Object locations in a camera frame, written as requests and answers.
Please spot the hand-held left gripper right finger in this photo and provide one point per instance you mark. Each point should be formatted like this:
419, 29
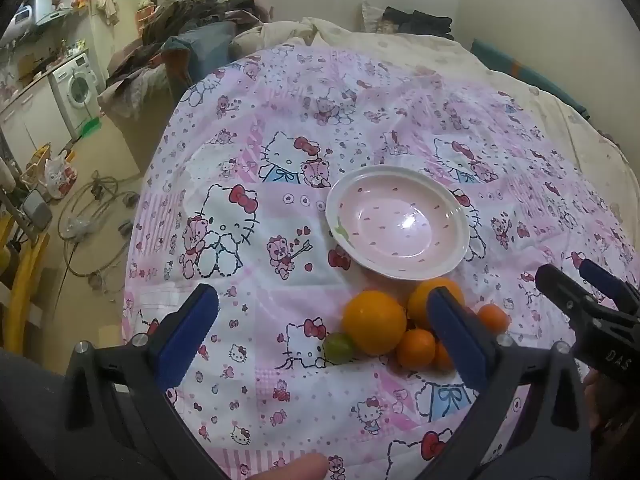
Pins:
457, 342

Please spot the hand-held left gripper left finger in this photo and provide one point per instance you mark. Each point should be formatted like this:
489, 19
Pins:
192, 327

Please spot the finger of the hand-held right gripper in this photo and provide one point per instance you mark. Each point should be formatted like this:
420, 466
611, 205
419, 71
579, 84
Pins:
565, 292
607, 277

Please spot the small tangerine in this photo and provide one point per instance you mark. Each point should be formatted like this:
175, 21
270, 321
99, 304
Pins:
492, 318
415, 349
442, 357

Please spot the large orange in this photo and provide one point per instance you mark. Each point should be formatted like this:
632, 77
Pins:
375, 322
420, 305

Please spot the pink speckled plate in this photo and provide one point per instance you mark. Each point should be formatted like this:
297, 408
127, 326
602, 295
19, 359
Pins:
397, 225

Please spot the person's right hand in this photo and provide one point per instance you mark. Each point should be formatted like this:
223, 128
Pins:
594, 397

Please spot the person's left hand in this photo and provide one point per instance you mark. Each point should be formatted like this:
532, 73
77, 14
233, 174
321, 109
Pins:
295, 469

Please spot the pink cartoon printed blanket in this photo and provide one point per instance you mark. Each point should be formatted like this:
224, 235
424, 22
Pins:
280, 270

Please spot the green grape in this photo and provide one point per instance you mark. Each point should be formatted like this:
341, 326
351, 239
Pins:
340, 349

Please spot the grey box device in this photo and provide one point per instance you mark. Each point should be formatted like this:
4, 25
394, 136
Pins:
37, 211

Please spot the red and white plastic bag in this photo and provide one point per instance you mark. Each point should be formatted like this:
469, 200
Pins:
59, 176

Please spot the teal mattress edge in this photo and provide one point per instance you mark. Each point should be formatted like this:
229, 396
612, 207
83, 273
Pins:
525, 74

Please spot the green dustpan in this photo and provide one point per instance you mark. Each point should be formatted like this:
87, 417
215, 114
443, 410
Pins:
90, 127

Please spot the kitchen cabinet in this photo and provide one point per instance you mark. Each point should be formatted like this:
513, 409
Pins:
30, 120

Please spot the white washing machine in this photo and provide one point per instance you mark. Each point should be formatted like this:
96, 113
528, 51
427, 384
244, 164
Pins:
75, 87

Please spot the blue pillow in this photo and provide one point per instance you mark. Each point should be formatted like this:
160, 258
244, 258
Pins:
205, 47

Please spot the pile of clothes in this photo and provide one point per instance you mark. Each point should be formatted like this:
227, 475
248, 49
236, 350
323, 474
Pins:
185, 25

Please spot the dark clothes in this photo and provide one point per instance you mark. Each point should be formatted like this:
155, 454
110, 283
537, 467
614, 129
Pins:
417, 21

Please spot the floral pillow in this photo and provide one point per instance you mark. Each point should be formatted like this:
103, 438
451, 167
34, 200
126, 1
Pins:
372, 17

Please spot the range hood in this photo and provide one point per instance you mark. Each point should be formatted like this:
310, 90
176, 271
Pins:
45, 7

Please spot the yellow wooden frame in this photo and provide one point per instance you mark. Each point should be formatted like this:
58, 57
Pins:
22, 275

